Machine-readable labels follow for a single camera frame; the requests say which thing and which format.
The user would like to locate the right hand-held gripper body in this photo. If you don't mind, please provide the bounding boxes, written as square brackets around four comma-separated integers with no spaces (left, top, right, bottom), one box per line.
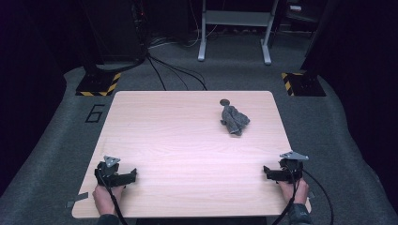
[279,151,310,183]

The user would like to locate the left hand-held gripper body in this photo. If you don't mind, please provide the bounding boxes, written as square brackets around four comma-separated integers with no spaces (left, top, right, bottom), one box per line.
[94,155,127,188]

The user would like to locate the grey towel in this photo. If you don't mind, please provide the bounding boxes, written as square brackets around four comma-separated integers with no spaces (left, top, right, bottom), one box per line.
[220,104,252,137]

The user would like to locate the person's right hand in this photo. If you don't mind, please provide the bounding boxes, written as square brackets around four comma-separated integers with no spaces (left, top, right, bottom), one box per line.
[277,177,310,205]

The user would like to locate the person's left hand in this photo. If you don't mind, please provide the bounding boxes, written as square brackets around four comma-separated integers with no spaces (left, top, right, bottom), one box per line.
[92,184,125,217]

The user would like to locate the dark equipment cabinet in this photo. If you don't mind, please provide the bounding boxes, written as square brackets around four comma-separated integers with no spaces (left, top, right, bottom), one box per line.
[83,0,148,64]

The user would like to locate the left hand-held gripper cable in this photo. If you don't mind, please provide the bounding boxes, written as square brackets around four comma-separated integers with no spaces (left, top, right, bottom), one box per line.
[95,168,130,225]

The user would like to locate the hand-held gripper cable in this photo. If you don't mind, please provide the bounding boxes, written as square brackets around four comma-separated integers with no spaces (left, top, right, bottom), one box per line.
[271,168,335,225]
[95,168,130,225]

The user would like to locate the right hand-held gripper cable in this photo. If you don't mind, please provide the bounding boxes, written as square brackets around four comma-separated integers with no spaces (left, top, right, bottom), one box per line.
[271,168,335,225]

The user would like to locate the black base plate yellow stripes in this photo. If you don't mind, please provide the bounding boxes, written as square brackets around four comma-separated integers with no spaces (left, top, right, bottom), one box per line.
[281,71,327,98]
[75,71,122,98]

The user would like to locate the black floor cables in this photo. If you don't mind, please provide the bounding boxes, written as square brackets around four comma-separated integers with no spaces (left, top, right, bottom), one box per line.
[145,52,208,92]

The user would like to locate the white metal stand frame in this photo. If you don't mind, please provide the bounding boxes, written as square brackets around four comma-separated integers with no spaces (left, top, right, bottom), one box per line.
[197,0,280,66]

